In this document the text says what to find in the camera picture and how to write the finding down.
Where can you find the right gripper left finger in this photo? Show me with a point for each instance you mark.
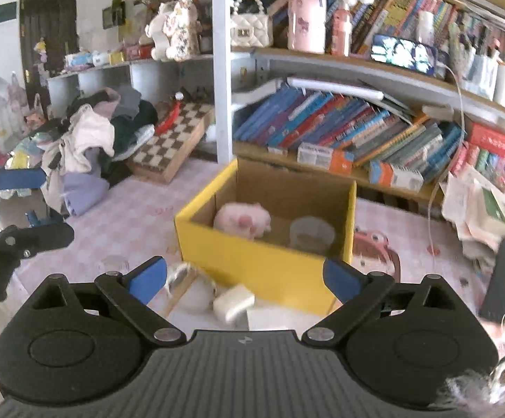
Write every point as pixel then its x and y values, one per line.
pixel 128 296

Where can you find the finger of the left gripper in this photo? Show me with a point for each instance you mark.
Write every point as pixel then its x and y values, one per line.
pixel 29 242
pixel 15 179

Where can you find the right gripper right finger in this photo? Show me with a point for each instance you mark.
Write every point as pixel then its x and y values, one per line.
pixel 360 295

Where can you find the clear tape roll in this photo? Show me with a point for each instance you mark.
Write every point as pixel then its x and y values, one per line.
pixel 311 234

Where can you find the white cube charger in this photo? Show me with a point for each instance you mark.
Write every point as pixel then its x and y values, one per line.
pixel 232 303

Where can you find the pink plush pig toy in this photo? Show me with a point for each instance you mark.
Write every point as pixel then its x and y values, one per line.
pixel 249 221

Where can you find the white power adapter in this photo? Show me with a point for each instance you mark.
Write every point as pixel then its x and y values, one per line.
pixel 271 318

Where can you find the pile of clothes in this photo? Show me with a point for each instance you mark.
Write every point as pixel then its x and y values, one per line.
pixel 81 153

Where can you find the yellow cardboard box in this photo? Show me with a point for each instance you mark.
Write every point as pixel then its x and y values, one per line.
pixel 269 266

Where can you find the wooden chess board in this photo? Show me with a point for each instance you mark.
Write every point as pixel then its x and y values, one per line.
pixel 160 158

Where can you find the white orange medicine box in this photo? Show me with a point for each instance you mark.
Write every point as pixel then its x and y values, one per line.
pixel 325 158

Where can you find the stack of papers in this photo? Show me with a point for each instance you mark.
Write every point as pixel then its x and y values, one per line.
pixel 476 208

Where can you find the black smartphone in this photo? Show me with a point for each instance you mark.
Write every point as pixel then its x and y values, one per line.
pixel 493 306

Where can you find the row of leaning books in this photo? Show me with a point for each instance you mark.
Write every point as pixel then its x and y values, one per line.
pixel 370 126

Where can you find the red toy stick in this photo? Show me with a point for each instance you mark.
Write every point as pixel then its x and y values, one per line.
pixel 172 115

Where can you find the lit phone screen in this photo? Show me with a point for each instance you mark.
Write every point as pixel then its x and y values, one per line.
pixel 403 53

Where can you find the white quilted handbag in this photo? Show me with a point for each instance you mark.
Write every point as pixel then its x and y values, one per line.
pixel 250 29

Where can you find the pink water bottle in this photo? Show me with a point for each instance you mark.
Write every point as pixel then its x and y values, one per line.
pixel 306 20

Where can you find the white shelf post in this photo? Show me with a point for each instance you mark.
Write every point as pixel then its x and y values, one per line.
pixel 222 80

